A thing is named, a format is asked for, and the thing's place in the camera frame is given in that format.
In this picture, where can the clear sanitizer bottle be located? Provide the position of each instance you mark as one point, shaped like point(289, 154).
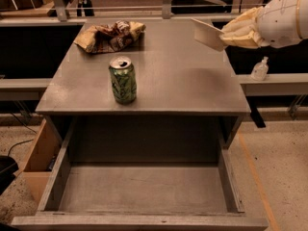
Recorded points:
point(260, 70)

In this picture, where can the green soda can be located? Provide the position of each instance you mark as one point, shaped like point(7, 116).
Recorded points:
point(123, 79)

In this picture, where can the grey side bench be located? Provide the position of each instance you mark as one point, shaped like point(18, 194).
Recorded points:
point(275, 84)

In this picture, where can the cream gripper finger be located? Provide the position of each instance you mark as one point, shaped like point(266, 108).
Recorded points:
point(252, 40)
point(243, 24)

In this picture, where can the crumpled chip bag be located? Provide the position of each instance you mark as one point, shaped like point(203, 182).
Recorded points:
point(109, 38)

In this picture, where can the grey open drawer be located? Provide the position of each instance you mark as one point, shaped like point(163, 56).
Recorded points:
point(142, 173)

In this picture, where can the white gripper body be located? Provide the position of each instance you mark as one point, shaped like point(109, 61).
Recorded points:
point(278, 19)

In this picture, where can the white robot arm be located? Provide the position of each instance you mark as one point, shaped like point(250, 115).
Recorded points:
point(303, 15)

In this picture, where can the cardboard box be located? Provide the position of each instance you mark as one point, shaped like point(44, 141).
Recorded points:
point(36, 170)

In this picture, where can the white paper bowl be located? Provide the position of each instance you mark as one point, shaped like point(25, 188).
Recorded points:
point(208, 35)

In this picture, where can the metal railing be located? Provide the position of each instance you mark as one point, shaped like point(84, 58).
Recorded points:
point(68, 10)

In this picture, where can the black chair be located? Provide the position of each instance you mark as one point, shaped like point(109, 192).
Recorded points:
point(8, 166)

